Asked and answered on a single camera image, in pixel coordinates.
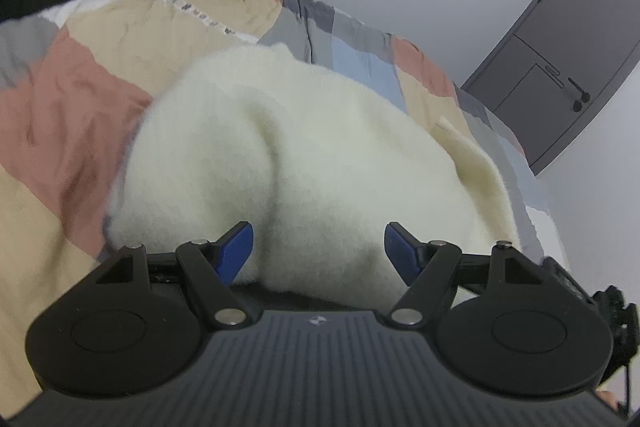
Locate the patchwork bed quilt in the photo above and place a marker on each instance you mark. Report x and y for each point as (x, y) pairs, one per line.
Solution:
(75, 107)

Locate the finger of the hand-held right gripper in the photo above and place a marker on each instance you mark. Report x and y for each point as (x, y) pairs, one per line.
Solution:
(562, 274)

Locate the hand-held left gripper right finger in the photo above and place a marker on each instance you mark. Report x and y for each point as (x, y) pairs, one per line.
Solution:
(400, 252)

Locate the grey door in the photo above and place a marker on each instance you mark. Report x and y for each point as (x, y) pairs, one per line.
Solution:
(575, 32)

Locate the cream sweater with blue stripes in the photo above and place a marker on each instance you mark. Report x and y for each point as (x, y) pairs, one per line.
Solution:
(300, 157)

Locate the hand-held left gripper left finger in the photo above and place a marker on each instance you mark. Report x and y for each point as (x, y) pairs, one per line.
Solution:
(235, 252)

